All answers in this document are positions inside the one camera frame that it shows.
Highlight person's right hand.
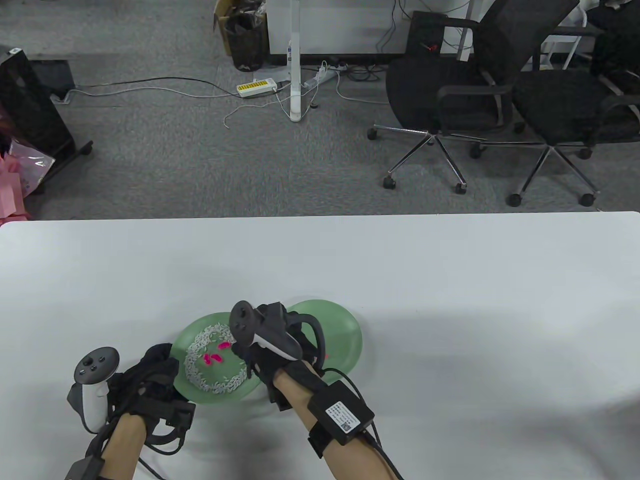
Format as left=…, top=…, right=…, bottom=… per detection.
left=231, top=320, right=327, bottom=412

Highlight person's left hand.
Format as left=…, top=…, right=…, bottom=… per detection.
left=107, top=342, right=197, bottom=427

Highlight person's left forearm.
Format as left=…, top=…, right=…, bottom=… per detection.
left=98, top=414, right=152, bottom=480

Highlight person's right forearm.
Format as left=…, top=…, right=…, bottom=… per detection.
left=272, top=369, right=401, bottom=480

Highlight dark grey tracking controller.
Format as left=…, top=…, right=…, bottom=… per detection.
left=229, top=300, right=304, bottom=362

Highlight green plate with rice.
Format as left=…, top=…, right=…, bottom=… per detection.
left=171, top=311, right=273, bottom=405

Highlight black wrist sensor module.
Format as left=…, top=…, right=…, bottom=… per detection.
left=143, top=395, right=197, bottom=437

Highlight white and grey tracking controller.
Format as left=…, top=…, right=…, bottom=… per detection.
left=66, top=346, right=121, bottom=434

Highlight empty green plate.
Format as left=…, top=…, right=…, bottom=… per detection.
left=287, top=299, right=363, bottom=387

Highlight pink gift bags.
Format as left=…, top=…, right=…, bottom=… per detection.
left=0, top=111, right=57, bottom=224

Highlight yellow and white power strip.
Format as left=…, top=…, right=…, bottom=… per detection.
left=236, top=78, right=279, bottom=99

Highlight black cabinet on wheels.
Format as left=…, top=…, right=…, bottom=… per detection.
left=0, top=46, right=95, bottom=197

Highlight white desk leg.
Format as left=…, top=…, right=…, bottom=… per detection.
left=288, top=0, right=304, bottom=123

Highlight black trash bin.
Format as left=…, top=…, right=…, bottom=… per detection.
left=224, top=11, right=269, bottom=72

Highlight black mesh office chair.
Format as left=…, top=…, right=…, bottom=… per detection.
left=469, top=20, right=640, bottom=208
left=367, top=0, right=581, bottom=196

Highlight white desk panel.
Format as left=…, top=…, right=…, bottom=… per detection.
left=267, top=0, right=417, bottom=56

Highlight black computer tower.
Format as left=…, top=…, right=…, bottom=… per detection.
left=405, top=11, right=449, bottom=57

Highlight ring of white rice grains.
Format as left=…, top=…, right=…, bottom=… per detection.
left=184, top=323, right=249, bottom=395

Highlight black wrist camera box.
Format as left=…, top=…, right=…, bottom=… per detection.
left=306, top=380, right=376, bottom=447

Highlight grey box on arm strap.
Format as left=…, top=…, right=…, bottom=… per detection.
left=63, top=455, right=106, bottom=480

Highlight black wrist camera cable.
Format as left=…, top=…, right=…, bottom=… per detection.
left=320, top=367, right=405, bottom=480

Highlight long grey floor cable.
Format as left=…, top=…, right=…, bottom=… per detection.
left=64, top=82, right=242, bottom=100

